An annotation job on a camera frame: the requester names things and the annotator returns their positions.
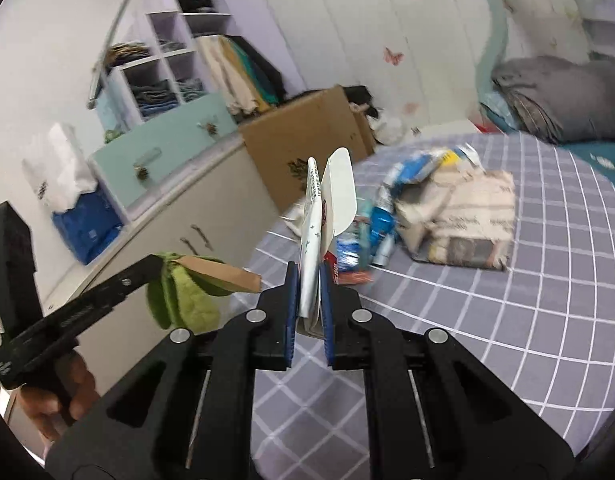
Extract dark hanging garment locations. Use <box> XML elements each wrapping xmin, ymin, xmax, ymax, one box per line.
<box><xmin>237</xmin><ymin>35</ymin><xmax>286</xmax><ymax>103</ymax></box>

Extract teal drawer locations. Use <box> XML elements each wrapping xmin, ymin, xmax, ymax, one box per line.
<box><xmin>174</xmin><ymin>91</ymin><xmax>238</xmax><ymax>153</ymax></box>
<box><xmin>90</xmin><ymin>115</ymin><xmax>185</xmax><ymax>209</ymax></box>

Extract teal headboard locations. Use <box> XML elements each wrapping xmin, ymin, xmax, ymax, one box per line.
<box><xmin>475</xmin><ymin>0</ymin><xmax>615</xmax><ymax>106</ymax></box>

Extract teal hanging garment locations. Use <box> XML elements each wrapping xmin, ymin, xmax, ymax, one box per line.
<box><xmin>227</xmin><ymin>37</ymin><xmax>278</xmax><ymax>106</ymax></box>

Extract white cubby shelf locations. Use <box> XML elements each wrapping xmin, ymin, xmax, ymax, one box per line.
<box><xmin>94</xmin><ymin>0</ymin><xmax>238</xmax><ymax>131</ymax></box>

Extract white plastic bag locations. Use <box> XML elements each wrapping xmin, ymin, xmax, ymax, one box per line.
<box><xmin>372</xmin><ymin>110</ymin><xmax>405</xmax><ymax>145</ymax></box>

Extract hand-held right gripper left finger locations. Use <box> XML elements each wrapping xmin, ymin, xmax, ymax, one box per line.
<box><xmin>44</xmin><ymin>261</ymin><xmax>300</xmax><ymax>480</ymax></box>

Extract brown straw item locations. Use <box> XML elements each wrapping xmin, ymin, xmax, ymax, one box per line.
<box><xmin>103</xmin><ymin>42</ymin><xmax>153</xmax><ymax>68</ymax></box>

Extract beige hanging garment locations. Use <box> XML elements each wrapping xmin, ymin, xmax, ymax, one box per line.
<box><xmin>194</xmin><ymin>35</ymin><xmax>258</xmax><ymax>116</ymax></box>

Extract brown cardboard piece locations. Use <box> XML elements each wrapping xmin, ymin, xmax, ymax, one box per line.
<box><xmin>178</xmin><ymin>255</ymin><xmax>263</xmax><ymax>293</ymax></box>

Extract grey quilt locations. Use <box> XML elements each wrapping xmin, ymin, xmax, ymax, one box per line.
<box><xmin>490</xmin><ymin>55</ymin><xmax>615</xmax><ymax>146</ymax></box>

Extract folded blue clothes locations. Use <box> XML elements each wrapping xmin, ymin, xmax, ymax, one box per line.
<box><xmin>136</xmin><ymin>77</ymin><xmax>205</xmax><ymax>117</ymax></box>

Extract torn cream paper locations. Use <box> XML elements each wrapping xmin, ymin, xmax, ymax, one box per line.
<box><xmin>395</xmin><ymin>175</ymin><xmax>461</xmax><ymax>253</ymax></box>

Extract blue striped pillow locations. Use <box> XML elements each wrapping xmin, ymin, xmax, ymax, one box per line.
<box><xmin>480</xmin><ymin>95</ymin><xmax>518</xmax><ymax>133</ymax></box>

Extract small cardboard box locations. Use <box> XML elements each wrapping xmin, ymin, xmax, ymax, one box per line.
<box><xmin>351</xmin><ymin>107</ymin><xmax>377</xmax><ymax>157</ymax></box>

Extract silver metal pole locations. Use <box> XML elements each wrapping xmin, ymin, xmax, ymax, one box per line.
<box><xmin>87</xmin><ymin>0</ymin><xmax>155</xmax><ymax>111</ymax></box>

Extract beige cabinet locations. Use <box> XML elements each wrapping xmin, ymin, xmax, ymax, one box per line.
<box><xmin>40</xmin><ymin>135</ymin><xmax>283</xmax><ymax>391</ymax></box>

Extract large cardboard box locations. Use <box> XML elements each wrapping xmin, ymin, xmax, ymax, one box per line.
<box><xmin>238</xmin><ymin>85</ymin><xmax>365</xmax><ymax>213</ymax></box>

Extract black clothes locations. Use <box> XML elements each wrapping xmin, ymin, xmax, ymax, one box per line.
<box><xmin>343</xmin><ymin>85</ymin><xmax>375</xmax><ymax>111</ymax></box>

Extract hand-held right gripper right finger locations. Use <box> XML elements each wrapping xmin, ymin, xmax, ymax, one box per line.
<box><xmin>320</xmin><ymin>260</ymin><xmax>573</xmax><ymax>480</ymax></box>

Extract yellow white packet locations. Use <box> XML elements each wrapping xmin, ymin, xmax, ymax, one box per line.
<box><xmin>435</xmin><ymin>144</ymin><xmax>484</xmax><ymax>173</ymax></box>

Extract newspaper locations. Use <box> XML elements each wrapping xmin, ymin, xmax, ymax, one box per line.
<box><xmin>412</xmin><ymin>169</ymin><xmax>517</xmax><ymax>272</ymax></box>

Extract person's left hand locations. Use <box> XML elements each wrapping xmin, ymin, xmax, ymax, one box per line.
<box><xmin>18</xmin><ymin>350</ymin><xmax>100</xmax><ymax>443</ymax></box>

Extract white wardrobe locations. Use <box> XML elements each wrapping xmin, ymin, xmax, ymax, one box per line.
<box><xmin>252</xmin><ymin>0</ymin><xmax>493</xmax><ymax>136</ymax></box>

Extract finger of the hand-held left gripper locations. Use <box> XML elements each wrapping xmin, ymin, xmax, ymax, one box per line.
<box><xmin>82</xmin><ymin>255</ymin><xmax>163</xmax><ymax>323</ymax></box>

